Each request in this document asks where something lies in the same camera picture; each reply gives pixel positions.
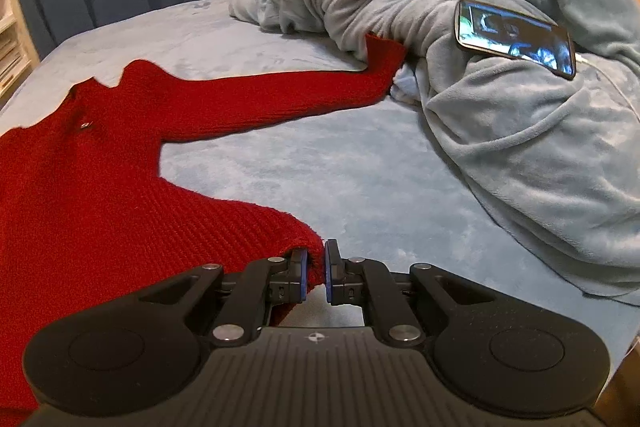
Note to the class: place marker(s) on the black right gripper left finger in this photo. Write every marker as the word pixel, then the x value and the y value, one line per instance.
pixel 143 348

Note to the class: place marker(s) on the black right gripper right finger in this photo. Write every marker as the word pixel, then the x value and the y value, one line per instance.
pixel 499 352

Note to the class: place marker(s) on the red knit sweater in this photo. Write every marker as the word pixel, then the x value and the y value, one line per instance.
pixel 86 216

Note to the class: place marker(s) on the light blue fleece blanket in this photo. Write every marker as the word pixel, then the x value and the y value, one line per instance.
pixel 554 161

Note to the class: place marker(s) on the light blue bed sheet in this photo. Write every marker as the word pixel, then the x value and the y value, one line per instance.
pixel 373 178

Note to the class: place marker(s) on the black smartphone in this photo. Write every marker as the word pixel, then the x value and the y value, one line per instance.
pixel 491 30

